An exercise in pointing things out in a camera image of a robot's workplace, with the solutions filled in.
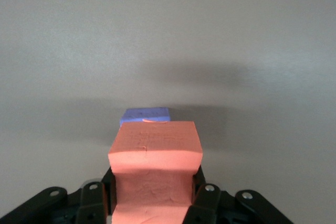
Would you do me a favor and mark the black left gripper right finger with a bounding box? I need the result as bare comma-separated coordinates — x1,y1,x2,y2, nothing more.
183,165,292,224

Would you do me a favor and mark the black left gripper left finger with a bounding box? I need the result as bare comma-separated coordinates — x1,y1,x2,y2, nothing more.
5,167,118,224

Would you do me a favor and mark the orange foam block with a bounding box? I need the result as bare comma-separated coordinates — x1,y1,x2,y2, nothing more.
108,120,204,224

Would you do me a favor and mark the purple foam block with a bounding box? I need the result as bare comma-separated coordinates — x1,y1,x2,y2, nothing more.
119,106,172,128

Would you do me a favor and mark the table cover mat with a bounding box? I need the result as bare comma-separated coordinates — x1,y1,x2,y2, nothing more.
0,0,336,224

